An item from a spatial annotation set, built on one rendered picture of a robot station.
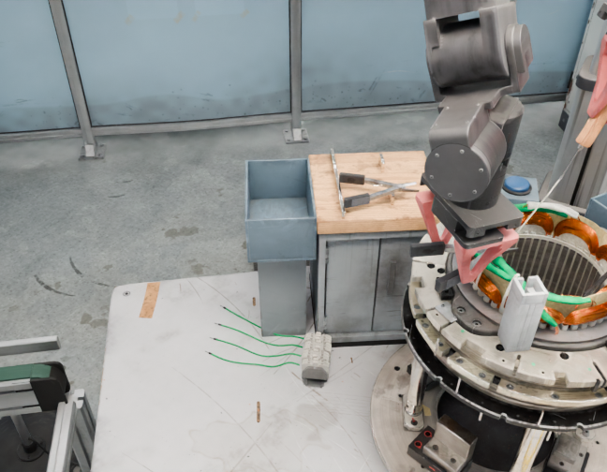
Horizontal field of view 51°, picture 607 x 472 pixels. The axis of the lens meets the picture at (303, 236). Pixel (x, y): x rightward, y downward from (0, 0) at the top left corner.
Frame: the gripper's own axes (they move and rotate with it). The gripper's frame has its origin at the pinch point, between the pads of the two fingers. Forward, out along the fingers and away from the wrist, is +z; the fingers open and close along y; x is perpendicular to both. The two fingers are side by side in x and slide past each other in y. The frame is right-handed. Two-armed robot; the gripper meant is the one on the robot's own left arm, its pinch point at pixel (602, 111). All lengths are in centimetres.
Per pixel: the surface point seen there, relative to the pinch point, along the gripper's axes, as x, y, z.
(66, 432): 3, -46, 84
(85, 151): 203, -112, 159
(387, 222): 16.6, -10.4, 30.8
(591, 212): 24.9, 19.9, 20.8
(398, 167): 31.0, -9.5, 28.3
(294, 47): 222, -35, 79
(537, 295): -11.2, 0.2, 16.8
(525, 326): -10.8, 1.6, 21.2
